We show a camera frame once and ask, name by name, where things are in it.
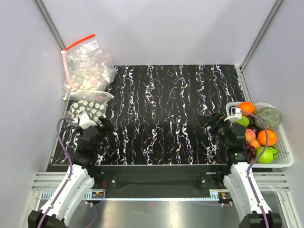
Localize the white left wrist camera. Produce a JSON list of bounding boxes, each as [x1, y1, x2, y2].
[[72, 113, 96, 129]]

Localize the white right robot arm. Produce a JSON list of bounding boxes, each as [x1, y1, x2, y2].
[[197, 113, 283, 228]]

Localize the purple grape bunch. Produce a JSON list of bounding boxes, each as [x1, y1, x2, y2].
[[244, 141, 256, 160]]

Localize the dark plum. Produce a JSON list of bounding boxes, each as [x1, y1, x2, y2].
[[248, 124, 260, 136]]

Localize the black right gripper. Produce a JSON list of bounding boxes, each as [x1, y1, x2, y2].
[[196, 112, 232, 148]]

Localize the black marble pattern mat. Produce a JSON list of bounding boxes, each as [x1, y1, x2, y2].
[[51, 64, 247, 166]]

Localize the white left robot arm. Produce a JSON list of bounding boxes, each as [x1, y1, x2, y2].
[[27, 114, 114, 228]]

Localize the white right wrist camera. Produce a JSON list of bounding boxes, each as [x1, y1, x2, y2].
[[224, 106, 242, 123]]

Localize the peach fruit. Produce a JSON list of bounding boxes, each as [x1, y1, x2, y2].
[[245, 128, 256, 143]]

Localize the green apple front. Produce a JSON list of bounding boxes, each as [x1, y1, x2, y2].
[[256, 146, 274, 164]]

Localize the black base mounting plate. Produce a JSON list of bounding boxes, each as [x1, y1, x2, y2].
[[79, 164, 232, 190]]

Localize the green starfruit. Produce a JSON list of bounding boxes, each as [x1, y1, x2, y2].
[[235, 115, 250, 127]]

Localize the green netted melon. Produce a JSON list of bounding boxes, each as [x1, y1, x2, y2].
[[255, 107, 281, 131]]

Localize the stack of zip bags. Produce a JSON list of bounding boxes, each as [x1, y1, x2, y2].
[[61, 34, 114, 100]]

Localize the orange fruit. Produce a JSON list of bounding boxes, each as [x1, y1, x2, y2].
[[238, 101, 255, 116], [256, 130, 277, 146]]

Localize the clear spotted zip bag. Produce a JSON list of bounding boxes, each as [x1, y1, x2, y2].
[[66, 90, 114, 121]]

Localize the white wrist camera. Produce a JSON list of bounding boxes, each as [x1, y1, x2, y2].
[[72, 113, 96, 129], [224, 106, 242, 123]]

